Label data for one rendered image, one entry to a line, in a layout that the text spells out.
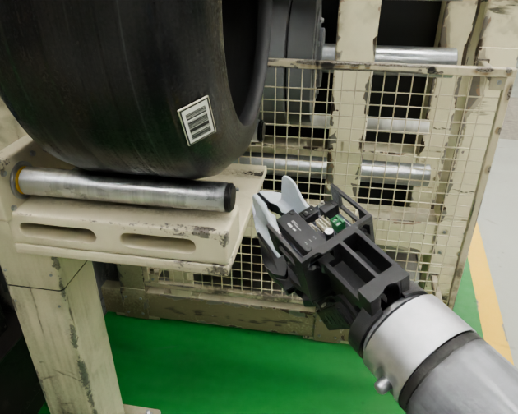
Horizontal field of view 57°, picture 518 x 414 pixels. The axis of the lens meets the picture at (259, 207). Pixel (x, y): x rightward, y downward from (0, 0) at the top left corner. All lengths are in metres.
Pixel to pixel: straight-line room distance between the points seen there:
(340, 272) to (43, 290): 0.78
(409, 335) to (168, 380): 1.35
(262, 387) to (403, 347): 1.28
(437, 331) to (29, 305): 0.91
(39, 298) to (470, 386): 0.90
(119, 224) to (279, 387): 0.99
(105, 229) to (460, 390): 0.57
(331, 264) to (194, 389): 1.26
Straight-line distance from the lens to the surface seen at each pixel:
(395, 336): 0.35
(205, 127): 0.59
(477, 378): 0.34
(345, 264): 0.39
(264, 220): 0.46
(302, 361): 1.68
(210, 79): 0.56
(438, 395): 0.34
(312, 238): 0.38
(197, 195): 0.70
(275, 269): 0.45
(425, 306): 0.36
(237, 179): 0.98
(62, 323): 1.11
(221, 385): 1.62
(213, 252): 0.72
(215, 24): 0.56
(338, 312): 0.42
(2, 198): 0.82
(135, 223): 0.74
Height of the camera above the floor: 1.24
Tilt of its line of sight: 30 degrees down
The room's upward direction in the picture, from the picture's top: straight up
